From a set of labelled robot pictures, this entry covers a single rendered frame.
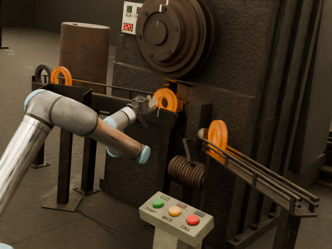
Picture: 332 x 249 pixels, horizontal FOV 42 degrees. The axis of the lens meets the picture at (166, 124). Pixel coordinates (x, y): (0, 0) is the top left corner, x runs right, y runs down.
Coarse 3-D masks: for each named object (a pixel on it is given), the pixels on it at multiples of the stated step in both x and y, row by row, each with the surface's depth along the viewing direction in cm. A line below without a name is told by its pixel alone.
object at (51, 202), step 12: (48, 84) 258; (60, 84) 259; (72, 96) 260; (84, 96) 242; (60, 132) 253; (60, 144) 255; (60, 156) 257; (60, 168) 259; (60, 180) 261; (60, 192) 263; (48, 204) 263; (60, 204) 265; (72, 204) 266
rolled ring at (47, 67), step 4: (44, 64) 301; (36, 68) 305; (40, 68) 302; (44, 68) 299; (48, 68) 298; (36, 72) 306; (40, 72) 306; (48, 72) 298; (36, 76) 306; (40, 76) 308; (48, 76) 298; (36, 80) 307; (40, 80) 308; (48, 80) 299
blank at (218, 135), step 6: (216, 120) 197; (210, 126) 202; (216, 126) 195; (222, 126) 192; (210, 132) 202; (216, 132) 201; (222, 132) 191; (210, 138) 201; (216, 138) 202; (222, 138) 190; (216, 144) 195; (222, 144) 191; (210, 150) 201
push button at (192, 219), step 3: (189, 216) 142; (192, 216) 141; (195, 216) 141; (189, 219) 140; (192, 219) 140; (195, 219) 140; (198, 219) 140; (189, 222) 140; (192, 222) 139; (195, 222) 139
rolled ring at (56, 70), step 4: (56, 68) 291; (60, 68) 288; (64, 68) 288; (52, 72) 294; (56, 72) 292; (64, 72) 286; (68, 72) 287; (52, 76) 294; (56, 76) 296; (64, 76) 287; (68, 76) 286; (52, 80) 295; (56, 80) 297; (68, 80) 285; (68, 84) 286
